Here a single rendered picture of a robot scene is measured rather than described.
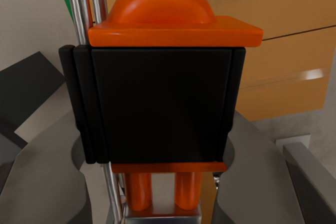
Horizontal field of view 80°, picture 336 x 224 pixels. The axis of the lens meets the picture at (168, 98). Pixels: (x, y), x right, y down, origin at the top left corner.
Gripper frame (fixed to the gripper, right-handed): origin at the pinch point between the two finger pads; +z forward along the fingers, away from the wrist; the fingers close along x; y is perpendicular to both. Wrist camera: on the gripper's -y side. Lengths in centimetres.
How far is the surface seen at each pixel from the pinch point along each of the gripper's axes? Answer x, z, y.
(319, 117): 134, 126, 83
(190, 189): 2.6, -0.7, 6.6
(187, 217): 2.5, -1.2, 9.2
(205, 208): 19, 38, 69
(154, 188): -0.1, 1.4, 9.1
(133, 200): -1.7, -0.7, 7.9
